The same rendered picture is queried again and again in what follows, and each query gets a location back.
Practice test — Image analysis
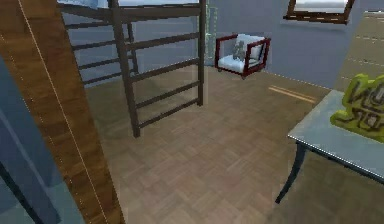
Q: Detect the red frame white armchair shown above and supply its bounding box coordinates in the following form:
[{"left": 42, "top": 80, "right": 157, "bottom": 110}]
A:
[{"left": 214, "top": 33, "right": 272, "bottom": 80}]

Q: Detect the yellow-green blocky object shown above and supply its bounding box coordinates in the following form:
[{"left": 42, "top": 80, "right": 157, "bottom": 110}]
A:
[{"left": 329, "top": 73, "right": 384, "bottom": 144}]

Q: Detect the brown framed window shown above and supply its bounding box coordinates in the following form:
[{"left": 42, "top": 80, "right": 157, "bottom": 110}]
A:
[{"left": 283, "top": 0, "right": 356, "bottom": 26}]

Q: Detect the brown wooden door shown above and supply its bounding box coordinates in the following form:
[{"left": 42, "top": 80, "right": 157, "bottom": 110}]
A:
[{"left": 0, "top": 0, "right": 126, "bottom": 224}]

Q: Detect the grey patterned cushion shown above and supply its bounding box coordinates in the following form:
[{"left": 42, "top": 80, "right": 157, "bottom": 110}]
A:
[{"left": 232, "top": 34, "right": 265, "bottom": 63}]

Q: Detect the dark brown bunk bed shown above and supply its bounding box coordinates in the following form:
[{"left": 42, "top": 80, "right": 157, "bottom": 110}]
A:
[{"left": 57, "top": 0, "right": 208, "bottom": 139}]

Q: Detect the grey table with dark legs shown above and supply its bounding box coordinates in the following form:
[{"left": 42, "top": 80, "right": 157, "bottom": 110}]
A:
[{"left": 274, "top": 89, "right": 384, "bottom": 205}]

